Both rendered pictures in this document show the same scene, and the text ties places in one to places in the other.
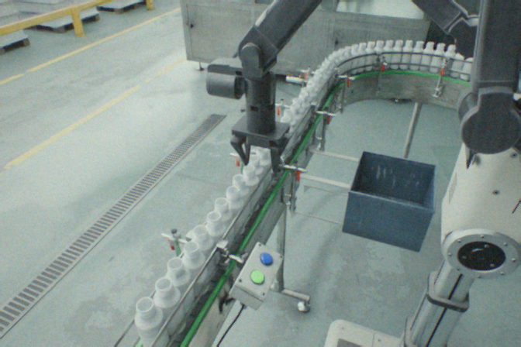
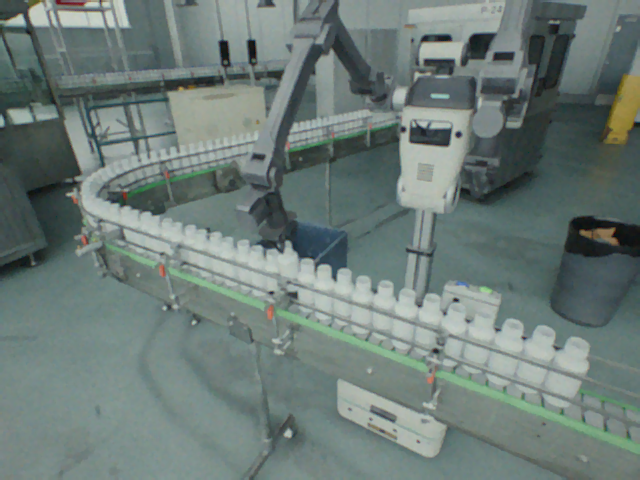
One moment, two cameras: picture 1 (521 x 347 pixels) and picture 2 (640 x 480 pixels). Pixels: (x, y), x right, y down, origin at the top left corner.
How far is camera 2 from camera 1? 124 cm
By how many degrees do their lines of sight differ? 67
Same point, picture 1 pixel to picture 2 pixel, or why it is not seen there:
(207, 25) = not seen: outside the picture
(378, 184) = not seen: hidden behind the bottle
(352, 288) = (279, 381)
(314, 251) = (218, 404)
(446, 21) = (366, 74)
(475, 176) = (459, 144)
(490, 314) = not seen: hidden behind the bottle
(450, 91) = (178, 188)
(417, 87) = (150, 201)
